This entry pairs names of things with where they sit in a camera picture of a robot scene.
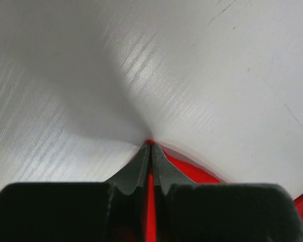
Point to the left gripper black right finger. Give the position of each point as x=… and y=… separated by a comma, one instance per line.
x=229, y=214

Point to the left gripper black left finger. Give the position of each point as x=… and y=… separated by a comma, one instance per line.
x=112, y=210

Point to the red t shirt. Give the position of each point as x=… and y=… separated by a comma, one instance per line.
x=187, y=171

